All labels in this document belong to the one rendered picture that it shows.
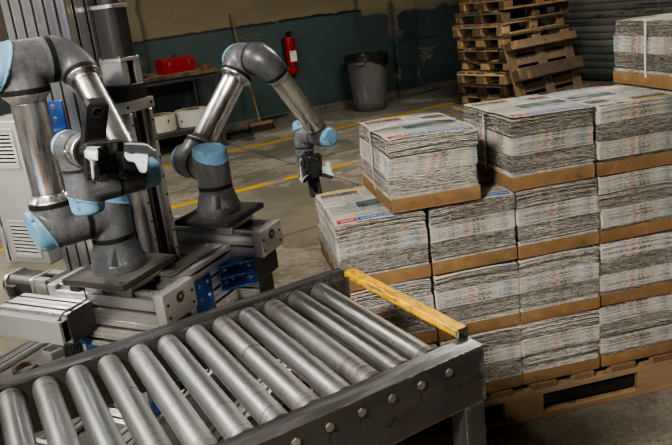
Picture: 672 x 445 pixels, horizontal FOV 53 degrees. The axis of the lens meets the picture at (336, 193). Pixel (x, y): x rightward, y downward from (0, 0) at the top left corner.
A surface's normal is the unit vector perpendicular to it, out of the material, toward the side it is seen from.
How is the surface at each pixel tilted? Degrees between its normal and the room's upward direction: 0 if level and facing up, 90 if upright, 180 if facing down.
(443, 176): 90
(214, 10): 90
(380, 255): 91
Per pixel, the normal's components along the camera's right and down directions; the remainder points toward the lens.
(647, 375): 0.20, 0.25
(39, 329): -0.42, 0.29
